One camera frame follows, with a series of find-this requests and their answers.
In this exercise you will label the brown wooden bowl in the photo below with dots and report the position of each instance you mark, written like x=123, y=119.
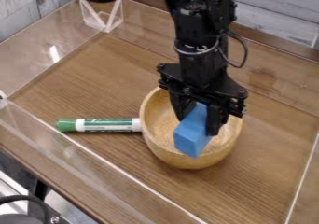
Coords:
x=159, y=122

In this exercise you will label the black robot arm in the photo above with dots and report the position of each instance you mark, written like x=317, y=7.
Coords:
x=202, y=27

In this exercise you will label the green white marker pen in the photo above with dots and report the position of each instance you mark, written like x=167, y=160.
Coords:
x=99, y=125

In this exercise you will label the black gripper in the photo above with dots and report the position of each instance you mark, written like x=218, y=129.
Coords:
x=198, y=79

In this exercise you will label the clear acrylic tray wall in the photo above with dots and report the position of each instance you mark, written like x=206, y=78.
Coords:
x=84, y=63

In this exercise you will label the blue foam block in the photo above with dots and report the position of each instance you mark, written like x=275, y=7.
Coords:
x=190, y=136

